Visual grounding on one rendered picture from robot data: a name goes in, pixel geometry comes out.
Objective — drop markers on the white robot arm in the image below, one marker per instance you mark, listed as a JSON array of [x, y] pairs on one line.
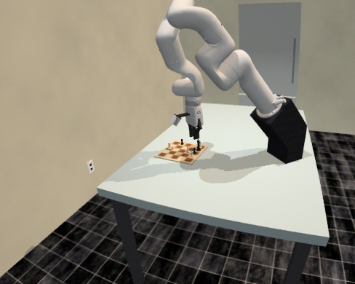
[[210, 57]]

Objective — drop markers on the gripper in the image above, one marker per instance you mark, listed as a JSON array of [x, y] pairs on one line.
[[195, 119]]

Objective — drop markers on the chessboard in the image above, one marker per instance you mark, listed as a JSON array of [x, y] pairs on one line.
[[178, 152]]

